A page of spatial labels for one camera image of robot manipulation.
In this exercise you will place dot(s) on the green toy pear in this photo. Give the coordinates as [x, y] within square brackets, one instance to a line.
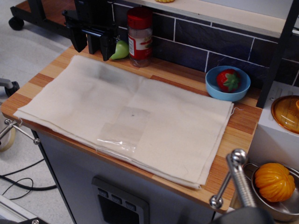
[121, 50]

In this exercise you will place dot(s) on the steel pot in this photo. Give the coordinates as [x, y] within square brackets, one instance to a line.
[286, 211]

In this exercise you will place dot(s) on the wooden wall shelf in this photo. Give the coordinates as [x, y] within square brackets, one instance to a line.
[227, 16]

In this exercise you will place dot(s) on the metal clamp handle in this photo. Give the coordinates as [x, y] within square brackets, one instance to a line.
[13, 125]
[235, 160]

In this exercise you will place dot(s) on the grey oven control panel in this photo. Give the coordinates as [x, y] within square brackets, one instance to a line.
[118, 206]

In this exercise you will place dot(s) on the orange toy pumpkin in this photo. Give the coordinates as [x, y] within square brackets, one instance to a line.
[274, 182]

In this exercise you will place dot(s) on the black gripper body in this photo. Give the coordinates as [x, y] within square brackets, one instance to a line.
[93, 17]

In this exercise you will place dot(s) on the yellow toy on shelf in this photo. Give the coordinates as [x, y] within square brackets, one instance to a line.
[165, 1]

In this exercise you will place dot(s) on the black caster wheel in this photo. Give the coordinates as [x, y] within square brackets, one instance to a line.
[11, 88]

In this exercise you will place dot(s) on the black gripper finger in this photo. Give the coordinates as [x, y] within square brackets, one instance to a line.
[78, 38]
[108, 42]

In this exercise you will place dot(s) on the white cabinet block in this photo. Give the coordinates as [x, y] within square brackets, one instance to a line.
[271, 142]

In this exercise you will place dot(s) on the left metal clamp handle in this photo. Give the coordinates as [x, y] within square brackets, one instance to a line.
[13, 125]

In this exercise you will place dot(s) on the orange glass lid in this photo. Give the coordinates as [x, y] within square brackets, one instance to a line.
[285, 111]

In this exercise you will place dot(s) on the clear tape patch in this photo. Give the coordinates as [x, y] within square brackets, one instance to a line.
[123, 135]

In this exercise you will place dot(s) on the black wheeled cart base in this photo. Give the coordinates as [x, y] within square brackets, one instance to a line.
[46, 14]

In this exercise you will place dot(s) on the blue bowl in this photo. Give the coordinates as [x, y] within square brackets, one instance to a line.
[214, 91]

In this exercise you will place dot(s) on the right metal clamp handle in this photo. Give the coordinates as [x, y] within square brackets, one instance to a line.
[235, 160]

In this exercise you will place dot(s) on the red-lidded spice jar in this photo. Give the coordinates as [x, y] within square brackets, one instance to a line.
[139, 23]

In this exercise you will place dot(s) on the black shelf post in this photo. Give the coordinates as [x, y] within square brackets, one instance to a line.
[277, 57]

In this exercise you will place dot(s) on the cream folded cloth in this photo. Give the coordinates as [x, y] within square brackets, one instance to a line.
[180, 140]

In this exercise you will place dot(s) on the roll of tape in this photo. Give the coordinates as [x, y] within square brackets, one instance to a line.
[7, 141]

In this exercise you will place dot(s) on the red toy strawberry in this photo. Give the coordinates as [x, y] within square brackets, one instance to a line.
[228, 80]

